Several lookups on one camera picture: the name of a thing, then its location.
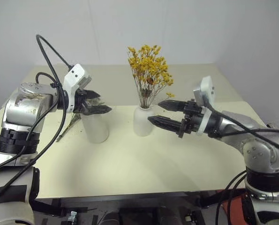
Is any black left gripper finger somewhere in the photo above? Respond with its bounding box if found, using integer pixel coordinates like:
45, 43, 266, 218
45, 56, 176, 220
83, 105, 113, 116
84, 90, 101, 100

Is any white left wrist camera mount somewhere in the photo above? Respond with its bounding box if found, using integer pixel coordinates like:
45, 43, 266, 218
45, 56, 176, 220
63, 63, 92, 113

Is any black table frame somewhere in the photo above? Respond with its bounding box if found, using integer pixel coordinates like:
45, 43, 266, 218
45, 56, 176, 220
35, 190, 216, 218

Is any dried green flower bouquet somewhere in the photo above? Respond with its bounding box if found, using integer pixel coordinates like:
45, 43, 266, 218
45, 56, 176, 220
56, 97, 106, 143

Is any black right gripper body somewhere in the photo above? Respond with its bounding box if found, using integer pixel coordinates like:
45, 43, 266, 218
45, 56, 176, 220
178, 99, 204, 139

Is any dark grey rounded shape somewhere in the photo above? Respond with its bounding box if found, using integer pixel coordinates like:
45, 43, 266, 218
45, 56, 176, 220
99, 211, 122, 225

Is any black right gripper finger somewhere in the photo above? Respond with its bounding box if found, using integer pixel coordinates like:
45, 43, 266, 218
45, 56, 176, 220
158, 100, 189, 113
147, 115, 183, 135

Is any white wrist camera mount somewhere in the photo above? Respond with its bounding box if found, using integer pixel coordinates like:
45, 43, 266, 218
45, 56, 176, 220
192, 75, 216, 136
63, 63, 92, 113

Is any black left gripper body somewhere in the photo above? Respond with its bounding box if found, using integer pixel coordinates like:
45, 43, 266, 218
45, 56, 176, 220
73, 89, 89, 115

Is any yellow dried flower bouquet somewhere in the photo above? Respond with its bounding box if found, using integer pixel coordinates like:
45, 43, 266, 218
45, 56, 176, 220
127, 44, 176, 110

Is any white cylinder vase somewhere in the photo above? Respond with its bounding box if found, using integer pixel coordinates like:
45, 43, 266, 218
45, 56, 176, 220
81, 110, 110, 144

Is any white bottle vase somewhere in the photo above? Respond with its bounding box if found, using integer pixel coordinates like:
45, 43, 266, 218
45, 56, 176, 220
133, 105, 154, 137

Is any dark brown rounded shape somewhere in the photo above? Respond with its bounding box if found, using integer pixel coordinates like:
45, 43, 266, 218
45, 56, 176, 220
158, 207, 185, 225

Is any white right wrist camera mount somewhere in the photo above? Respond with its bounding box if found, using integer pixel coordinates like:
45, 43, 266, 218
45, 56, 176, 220
192, 75, 216, 136

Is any red box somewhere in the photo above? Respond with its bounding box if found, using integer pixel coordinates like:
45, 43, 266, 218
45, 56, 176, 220
220, 193, 249, 225

